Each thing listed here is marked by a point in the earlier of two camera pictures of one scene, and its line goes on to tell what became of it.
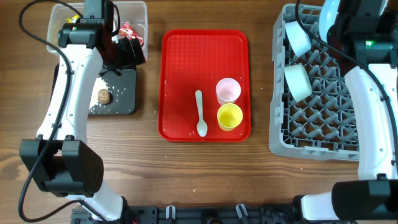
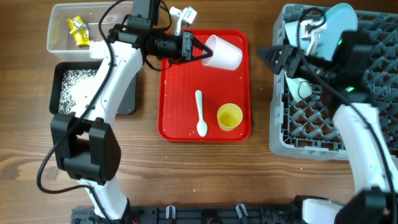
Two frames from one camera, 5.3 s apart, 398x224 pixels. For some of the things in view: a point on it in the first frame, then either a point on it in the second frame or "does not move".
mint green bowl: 299,81 does not move
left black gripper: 129,60 -> 183,51
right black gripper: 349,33 -> 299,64
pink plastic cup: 227,90 -> 225,55
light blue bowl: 298,37 does not move
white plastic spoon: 202,127 does not move
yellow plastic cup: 229,116 does not move
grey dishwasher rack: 322,125 does not move
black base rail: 274,214 does not move
